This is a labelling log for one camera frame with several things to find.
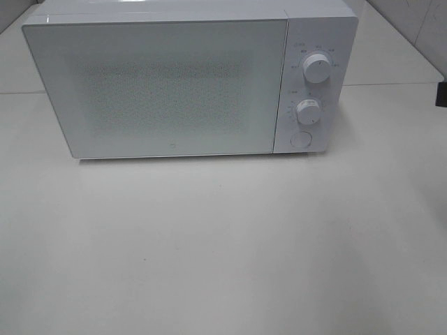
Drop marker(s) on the white microwave knob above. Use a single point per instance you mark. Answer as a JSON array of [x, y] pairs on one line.
[[316, 68], [308, 112]]

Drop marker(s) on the white microwave door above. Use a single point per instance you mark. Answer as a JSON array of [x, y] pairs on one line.
[[162, 89]]

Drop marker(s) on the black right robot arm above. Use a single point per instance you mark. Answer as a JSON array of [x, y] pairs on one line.
[[441, 99]]

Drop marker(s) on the white microwave oven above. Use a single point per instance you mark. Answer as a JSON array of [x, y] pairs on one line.
[[312, 26]]

